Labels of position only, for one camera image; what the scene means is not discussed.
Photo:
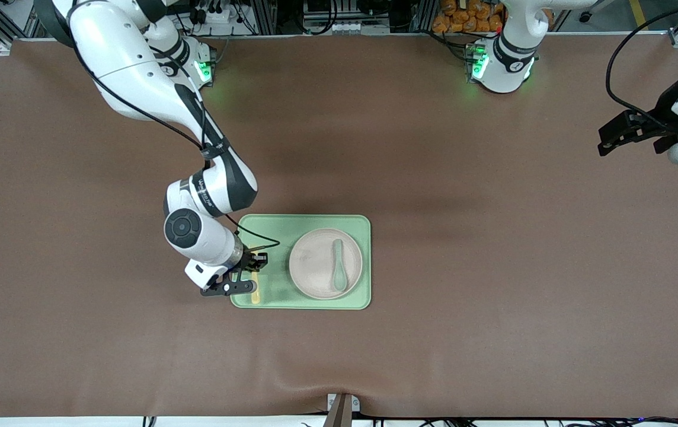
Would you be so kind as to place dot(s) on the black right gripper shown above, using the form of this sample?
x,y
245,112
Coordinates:
x,y
248,259

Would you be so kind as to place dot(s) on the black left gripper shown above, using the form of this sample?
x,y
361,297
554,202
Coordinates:
x,y
661,112

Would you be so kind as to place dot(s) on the yellow plastic fork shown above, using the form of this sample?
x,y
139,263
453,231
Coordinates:
x,y
255,296

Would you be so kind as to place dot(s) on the beige round plate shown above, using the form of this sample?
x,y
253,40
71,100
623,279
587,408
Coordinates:
x,y
315,267

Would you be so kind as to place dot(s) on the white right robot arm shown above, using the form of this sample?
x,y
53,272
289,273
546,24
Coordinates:
x,y
131,71

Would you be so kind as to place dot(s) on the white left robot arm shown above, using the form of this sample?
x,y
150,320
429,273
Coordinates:
x,y
508,68

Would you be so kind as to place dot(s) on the mint green plastic spoon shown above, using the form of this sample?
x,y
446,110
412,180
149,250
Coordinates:
x,y
339,279

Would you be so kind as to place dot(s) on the light green rectangular tray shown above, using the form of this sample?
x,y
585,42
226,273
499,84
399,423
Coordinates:
x,y
365,261

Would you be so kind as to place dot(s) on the black chair caster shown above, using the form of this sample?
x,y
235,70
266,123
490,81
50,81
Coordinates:
x,y
584,16

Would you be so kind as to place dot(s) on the bag of orange fruit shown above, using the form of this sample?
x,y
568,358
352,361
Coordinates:
x,y
463,21

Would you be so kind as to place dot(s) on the white terminal block strip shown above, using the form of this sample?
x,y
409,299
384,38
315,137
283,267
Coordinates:
x,y
345,28

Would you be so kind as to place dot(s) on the white power strip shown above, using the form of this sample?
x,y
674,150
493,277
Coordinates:
x,y
211,15

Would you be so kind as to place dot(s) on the grey table edge bracket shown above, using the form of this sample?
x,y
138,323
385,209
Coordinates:
x,y
342,415

